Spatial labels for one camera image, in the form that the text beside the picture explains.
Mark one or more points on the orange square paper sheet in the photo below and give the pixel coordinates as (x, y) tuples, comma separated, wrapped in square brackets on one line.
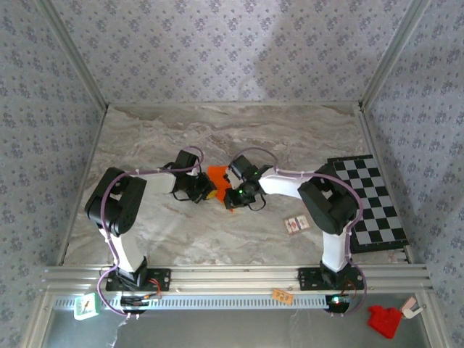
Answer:
[(216, 173)]

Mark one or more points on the long aluminium mounting rail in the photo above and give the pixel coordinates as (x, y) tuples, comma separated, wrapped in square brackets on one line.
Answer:
[(235, 279)]

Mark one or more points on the aluminium frame leg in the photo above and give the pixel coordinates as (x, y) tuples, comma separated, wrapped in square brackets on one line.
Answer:
[(436, 326), (38, 322)]

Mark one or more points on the black grey checkerboard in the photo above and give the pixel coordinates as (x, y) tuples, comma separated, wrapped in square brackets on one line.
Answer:
[(380, 203)]

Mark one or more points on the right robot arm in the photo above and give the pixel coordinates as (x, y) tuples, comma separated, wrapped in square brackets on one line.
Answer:
[(326, 206)]

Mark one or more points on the grey metal sheet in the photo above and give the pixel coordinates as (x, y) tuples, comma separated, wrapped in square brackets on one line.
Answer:
[(235, 330)]

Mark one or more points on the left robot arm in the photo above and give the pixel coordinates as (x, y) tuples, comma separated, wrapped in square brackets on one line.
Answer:
[(116, 203)]

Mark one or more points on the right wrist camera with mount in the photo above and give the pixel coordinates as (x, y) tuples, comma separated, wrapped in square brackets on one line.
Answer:
[(240, 166)]

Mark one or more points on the green white card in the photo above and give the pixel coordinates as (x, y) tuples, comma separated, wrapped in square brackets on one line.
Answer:
[(86, 306)]

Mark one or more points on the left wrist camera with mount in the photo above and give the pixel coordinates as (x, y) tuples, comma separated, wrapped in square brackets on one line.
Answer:
[(186, 159)]

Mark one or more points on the aluminium frame post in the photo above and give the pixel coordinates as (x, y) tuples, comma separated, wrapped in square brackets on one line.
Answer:
[(392, 54), (74, 54)]

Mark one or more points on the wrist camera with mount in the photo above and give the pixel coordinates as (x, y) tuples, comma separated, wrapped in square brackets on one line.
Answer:
[(186, 159), (240, 166)]

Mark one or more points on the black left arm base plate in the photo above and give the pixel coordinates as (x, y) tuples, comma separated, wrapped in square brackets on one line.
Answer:
[(159, 279)]

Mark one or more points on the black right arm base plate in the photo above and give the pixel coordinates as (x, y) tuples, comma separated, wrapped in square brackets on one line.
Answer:
[(308, 279)]

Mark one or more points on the white pink plastic clip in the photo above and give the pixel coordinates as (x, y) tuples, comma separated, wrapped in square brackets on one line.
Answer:
[(411, 308)]

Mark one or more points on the orange paper tag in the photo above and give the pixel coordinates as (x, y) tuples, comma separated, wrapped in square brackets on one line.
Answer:
[(282, 296)]

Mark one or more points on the aluminium table side rail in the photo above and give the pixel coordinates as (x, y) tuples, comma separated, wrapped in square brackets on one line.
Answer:
[(369, 130)]

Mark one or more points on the small card with red marks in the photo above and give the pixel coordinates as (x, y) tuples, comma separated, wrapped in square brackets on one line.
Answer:
[(296, 224)]

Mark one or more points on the large red plastic brick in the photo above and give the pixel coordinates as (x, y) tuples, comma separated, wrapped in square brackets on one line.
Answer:
[(384, 320)]

